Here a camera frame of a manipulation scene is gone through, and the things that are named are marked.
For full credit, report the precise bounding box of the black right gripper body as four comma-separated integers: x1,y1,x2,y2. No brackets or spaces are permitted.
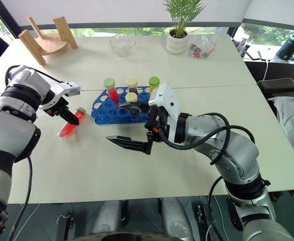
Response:
144,103,172,145

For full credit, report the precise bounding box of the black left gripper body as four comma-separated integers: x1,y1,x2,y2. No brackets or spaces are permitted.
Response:
46,96,70,117

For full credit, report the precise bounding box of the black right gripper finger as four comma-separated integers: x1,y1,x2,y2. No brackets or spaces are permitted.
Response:
118,101,151,115
105,135,153,155

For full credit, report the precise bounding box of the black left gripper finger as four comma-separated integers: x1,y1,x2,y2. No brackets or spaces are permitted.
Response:
61,106,80,127

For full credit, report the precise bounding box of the red test tube green cap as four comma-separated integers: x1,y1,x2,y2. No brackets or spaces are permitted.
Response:
103,78,120,101
56,106,88,139

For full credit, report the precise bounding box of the dark test tube cream cap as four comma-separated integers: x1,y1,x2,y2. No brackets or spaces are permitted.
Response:
125,78,139,96
124,92,140,122

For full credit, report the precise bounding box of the yellow test tube green cap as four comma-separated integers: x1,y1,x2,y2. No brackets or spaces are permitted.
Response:
148,76,161,94

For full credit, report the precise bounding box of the blue test tube rack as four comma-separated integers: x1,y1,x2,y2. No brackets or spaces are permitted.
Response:
90,86,153,126

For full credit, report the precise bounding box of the wooden curved stand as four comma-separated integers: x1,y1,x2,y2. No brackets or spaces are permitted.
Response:
18,16,79,66

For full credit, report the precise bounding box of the clear glass bowl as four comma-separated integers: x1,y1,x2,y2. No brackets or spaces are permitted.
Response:
109,33,137,58

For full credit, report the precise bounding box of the white ribbed plant pot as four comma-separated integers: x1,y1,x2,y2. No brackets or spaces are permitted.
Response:
165,28,189,55

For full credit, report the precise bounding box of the grey rounded shell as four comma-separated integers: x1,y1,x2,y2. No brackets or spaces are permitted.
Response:
161,197,194,241
91,199,124,235

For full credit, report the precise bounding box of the clear plastic bag with parts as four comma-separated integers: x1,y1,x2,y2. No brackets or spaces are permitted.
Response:
187,33,219,61

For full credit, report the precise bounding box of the green palm plant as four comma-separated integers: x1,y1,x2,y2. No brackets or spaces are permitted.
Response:
163,0,206,39

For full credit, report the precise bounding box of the white bottle with pink label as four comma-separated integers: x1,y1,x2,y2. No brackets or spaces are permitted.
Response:
233,32,250,57

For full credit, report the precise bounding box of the black chair armrest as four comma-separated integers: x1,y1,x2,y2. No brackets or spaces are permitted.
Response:
257,77,294,98

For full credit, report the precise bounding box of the dark green kettle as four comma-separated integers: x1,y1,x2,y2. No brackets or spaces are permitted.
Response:
274,34,294,62

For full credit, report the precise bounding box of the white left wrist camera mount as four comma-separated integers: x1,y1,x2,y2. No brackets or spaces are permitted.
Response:
40,81,81,111

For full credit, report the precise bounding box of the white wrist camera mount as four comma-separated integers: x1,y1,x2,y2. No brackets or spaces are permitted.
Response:
148,82,181,144
40,81,81,111

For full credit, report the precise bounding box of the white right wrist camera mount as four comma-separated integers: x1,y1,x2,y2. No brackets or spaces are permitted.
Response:
148,82,181,144

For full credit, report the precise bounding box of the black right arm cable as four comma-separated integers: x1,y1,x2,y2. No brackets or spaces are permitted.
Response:
159,112,256,167

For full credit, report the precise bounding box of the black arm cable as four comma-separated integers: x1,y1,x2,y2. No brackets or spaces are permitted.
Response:
159,112,256,167
5,64,65,87

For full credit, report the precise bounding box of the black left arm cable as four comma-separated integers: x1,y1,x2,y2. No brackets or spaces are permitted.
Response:
5,64,65,87

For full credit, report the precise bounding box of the white cable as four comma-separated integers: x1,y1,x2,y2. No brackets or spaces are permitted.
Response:
263,58,271,81

